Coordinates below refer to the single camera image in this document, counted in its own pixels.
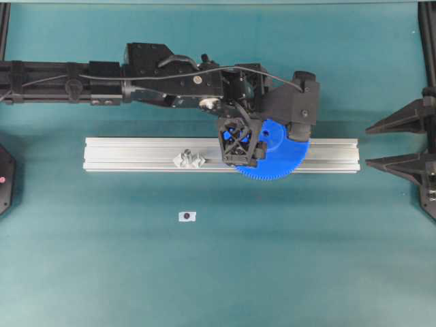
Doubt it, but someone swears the black aluminium frame rail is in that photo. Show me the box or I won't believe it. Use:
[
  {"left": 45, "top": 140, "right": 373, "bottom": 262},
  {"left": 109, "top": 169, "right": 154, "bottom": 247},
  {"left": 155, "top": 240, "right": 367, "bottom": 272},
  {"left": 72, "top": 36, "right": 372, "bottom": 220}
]
[{"left": 418, "top": 1, "right": 435, "bottom": 87}]

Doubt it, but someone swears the silver aluminium extrusion rail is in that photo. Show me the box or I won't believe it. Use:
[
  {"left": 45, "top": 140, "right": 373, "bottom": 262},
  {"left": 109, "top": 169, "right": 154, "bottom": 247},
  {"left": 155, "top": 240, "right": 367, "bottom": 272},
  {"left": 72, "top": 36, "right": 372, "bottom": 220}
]
[{"left": 83, "top": 138, "right": 360, "bottom": 174}]

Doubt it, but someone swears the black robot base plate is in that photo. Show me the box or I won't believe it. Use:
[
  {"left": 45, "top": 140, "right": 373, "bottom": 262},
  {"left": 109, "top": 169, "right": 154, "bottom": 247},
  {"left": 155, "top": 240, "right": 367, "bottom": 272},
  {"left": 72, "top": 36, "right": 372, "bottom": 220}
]
[{"left": 0, "top": 145, "right": 16, "bottom": 216}]

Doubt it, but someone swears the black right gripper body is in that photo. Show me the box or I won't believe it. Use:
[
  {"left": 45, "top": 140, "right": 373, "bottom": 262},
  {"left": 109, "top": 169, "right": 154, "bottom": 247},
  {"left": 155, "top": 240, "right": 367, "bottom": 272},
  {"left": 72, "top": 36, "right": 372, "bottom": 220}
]
[{"left": 217, "top": 63, "right": 268, "bottom": 168}]

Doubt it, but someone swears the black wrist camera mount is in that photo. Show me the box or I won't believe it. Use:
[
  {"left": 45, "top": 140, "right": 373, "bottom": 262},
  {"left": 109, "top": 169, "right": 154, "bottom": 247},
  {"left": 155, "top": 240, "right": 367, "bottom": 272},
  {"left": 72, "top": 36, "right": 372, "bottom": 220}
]
[{"left": 260, "top": 71, "right": 320, "bottom": 142}]

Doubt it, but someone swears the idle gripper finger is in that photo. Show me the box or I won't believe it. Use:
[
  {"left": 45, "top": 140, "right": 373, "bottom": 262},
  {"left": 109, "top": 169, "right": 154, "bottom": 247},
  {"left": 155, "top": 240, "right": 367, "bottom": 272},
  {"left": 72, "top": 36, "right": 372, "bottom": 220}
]
[
  {"left": 365, "top": 99, "right": 426, "bottom": 134},
  {"left": 365, "top": 153, "right": 428, "bottom": 186}
]

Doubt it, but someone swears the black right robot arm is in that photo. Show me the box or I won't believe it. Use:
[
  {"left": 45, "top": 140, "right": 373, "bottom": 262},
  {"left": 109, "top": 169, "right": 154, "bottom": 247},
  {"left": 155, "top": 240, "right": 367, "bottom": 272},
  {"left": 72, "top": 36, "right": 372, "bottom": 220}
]
[{"left": 1, "top": 43, "right": 268, "bottom": 168}]

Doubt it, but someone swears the large blue plastic gear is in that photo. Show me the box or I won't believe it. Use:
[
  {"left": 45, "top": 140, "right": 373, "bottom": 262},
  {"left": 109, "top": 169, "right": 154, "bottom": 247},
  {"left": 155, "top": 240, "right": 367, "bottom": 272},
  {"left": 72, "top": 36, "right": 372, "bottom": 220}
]
[{"left": 236, "top": 120, "right": 310, "bottom": 181}]

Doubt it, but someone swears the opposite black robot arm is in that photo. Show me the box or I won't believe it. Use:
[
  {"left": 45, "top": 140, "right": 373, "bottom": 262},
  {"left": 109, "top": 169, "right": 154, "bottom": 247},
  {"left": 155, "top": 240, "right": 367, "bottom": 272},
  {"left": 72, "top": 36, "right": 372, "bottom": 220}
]
[{"left": 365, "top": 87, "right": 435, "bottom": 220}]

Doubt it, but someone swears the grey lower shaft bracket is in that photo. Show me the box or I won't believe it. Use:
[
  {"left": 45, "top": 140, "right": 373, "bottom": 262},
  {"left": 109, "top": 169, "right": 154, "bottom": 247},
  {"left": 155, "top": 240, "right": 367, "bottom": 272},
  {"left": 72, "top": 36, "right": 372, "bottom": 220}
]
[{"left": 173, "top": 152, "right": 206, "bottom": 169}]

